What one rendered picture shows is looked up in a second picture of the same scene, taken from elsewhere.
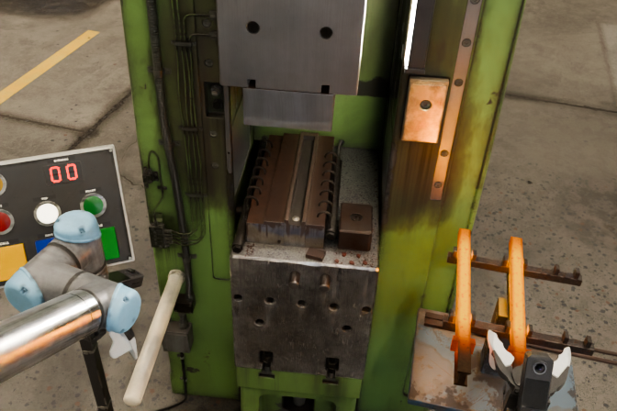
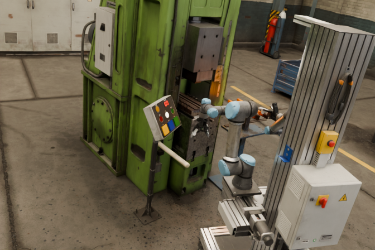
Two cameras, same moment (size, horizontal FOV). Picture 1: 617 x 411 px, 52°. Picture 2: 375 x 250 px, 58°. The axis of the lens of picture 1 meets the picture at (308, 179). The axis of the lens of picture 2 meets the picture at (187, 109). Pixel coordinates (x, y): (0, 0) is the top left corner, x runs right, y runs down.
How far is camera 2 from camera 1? 2.44 m
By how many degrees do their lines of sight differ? 42
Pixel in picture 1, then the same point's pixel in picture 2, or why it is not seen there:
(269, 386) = (192, 164)
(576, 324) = (218, 140)
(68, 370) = (107, 207)
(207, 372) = (159, 181)
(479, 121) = (225, 73)
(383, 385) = not seen: hidden behind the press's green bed
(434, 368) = not seen: hidden behind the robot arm
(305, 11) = (211, 51)
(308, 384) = (201, 159)
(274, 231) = (197, 111)
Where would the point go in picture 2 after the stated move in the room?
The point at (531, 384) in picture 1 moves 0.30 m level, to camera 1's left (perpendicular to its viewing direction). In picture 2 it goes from (275, 108) to (257, 114)
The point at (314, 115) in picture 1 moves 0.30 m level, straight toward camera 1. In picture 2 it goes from (208, 76) to (234, 86)
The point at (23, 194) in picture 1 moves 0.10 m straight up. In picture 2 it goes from (162, 110) to (163, 99)
